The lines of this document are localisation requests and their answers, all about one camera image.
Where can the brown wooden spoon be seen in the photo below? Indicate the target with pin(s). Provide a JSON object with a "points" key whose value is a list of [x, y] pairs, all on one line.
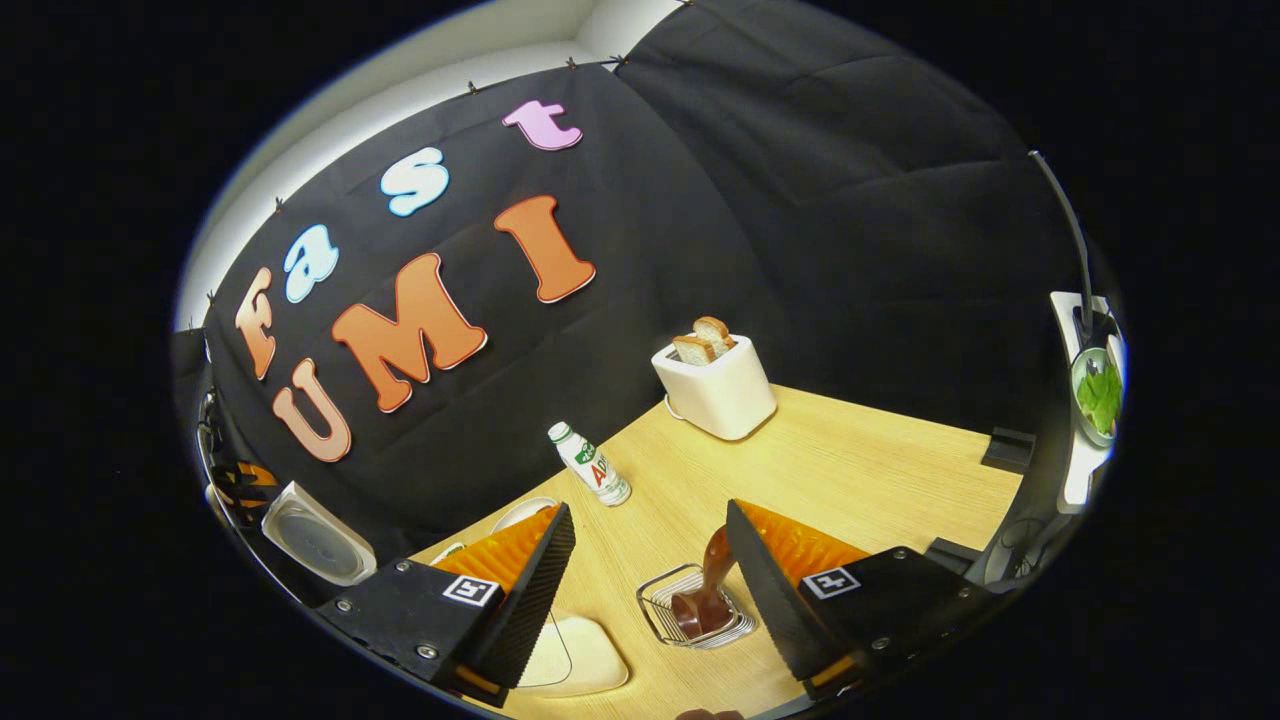
{"points": [[712, 580]]}

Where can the glass bowl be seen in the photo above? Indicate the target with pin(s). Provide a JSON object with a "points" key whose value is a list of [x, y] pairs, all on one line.
{"points": [[1085, 435]]}

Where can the black block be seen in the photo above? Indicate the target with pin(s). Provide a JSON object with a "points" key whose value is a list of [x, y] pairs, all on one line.
{"points": [[1010, 450]]}

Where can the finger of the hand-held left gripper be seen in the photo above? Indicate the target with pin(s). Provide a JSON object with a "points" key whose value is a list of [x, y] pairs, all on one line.
{"points": [[245, 485]]}

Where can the white drink bottle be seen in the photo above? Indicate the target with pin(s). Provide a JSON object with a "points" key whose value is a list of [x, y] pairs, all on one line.
{"points": [[590, 465]]}

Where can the white board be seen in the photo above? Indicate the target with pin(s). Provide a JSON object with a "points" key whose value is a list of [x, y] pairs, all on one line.
{"points": [[1085, 470]]}

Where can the white divided condiment dish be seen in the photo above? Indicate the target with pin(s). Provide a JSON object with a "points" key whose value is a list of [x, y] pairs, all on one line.
{"points": [[445, 553]]}

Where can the white round plate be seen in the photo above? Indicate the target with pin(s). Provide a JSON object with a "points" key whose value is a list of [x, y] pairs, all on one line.
{"points": [[515, 512]]}

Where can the green leafy vegetables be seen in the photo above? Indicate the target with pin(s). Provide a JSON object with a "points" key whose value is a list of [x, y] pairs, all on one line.
{"points": [[1100, 395]]}

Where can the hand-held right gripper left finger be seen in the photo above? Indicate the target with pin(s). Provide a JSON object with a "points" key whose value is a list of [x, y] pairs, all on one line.
{"points": [[530, 600]]}

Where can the black curved rod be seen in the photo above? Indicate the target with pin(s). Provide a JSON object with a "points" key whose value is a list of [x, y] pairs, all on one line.
{"points": [[1070, 230]]}

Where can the white rice cooker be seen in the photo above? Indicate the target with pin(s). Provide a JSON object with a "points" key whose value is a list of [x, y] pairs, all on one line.
{"points": [[320, 540]]}

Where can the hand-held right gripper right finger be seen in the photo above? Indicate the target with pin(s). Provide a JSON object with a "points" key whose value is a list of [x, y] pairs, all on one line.
{"points": [[775, 600]]}

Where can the white toaster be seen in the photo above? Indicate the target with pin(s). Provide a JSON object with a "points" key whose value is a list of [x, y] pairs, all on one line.
{"points": [[720, 395]]}

